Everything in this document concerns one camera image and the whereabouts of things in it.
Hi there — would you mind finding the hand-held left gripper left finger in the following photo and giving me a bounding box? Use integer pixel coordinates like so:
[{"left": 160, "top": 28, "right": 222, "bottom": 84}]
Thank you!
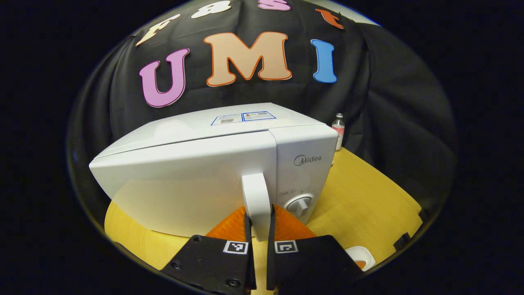
[{"left": 160, "top": 205, "right": 257, "bottom": 295}]

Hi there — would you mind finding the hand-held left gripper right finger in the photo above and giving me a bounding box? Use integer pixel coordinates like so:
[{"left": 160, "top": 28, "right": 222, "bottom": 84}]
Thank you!
[{"left": 266, "top": 204, "right": 366, "bottom": 295}]

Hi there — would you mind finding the white microwave oven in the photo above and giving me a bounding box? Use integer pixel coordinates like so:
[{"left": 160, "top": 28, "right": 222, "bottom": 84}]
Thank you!
[{"left": 89, "top": 102, "right": 340, "bottom": 243}]

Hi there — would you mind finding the white square plate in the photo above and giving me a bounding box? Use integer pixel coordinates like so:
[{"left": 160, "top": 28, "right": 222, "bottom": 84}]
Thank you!
[{"left": 345, "top": 245, "right": 376, "bottom": 272}]

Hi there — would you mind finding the small clear bottle pink label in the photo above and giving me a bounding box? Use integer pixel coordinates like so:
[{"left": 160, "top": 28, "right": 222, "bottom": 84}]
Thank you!
[{"left": 331, "top": 113, "right": 346, "bottom": 152}]

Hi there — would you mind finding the black backdrop cloth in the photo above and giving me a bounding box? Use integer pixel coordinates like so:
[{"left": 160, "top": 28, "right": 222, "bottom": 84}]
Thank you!
[{"left": 68, "top": 0, "right": 457, "bottom": 230}]

